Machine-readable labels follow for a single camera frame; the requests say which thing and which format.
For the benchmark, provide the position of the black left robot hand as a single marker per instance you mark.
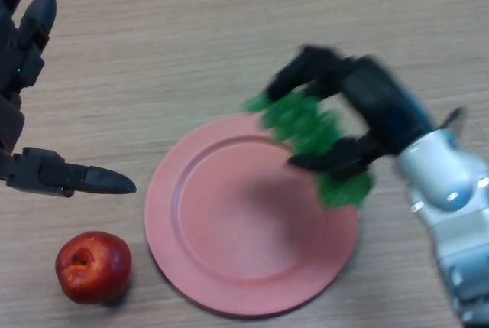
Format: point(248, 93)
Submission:
point(11, 121)

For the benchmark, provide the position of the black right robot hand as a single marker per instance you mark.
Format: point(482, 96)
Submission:
point(386, 110)

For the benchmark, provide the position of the green grapes bunch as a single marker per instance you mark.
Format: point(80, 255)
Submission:
point(305, 125)

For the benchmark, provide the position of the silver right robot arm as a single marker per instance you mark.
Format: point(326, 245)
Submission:
point(443, 175)

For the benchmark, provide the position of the pink round plate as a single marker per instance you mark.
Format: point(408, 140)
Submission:
point(244, 236)

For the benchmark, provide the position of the red apple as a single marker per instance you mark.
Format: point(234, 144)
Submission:
point(95, 267)

